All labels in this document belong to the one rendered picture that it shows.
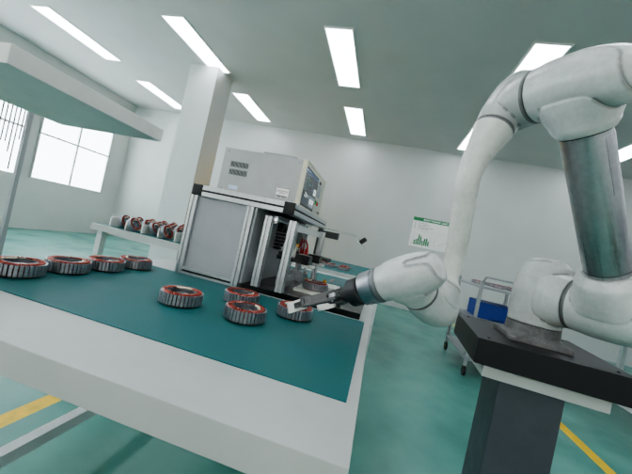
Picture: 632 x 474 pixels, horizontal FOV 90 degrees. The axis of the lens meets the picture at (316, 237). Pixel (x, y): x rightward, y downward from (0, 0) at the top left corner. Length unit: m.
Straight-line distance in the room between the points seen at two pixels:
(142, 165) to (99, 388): 8.62
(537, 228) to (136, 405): 7.13
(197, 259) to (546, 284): 1.22
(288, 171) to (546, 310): 1.03
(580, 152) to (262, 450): 0.88
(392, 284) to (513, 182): 6.60
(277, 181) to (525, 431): 1.21
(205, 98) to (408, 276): 5.12
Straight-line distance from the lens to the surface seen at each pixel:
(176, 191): 5.41
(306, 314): 0.96
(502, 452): 1.30
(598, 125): 0.93
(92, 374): 0.57
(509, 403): 1.25
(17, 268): 1.04
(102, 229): 2.99
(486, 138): 0.94
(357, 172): 6.91
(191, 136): 5.50
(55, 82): 0.82
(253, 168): 1.43
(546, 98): 0.93
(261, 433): 0.47
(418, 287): 0.75
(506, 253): 7.09
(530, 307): 1.22
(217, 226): 1.32
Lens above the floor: 1.00
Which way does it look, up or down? level
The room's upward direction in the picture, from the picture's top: 12 degrees clockwise
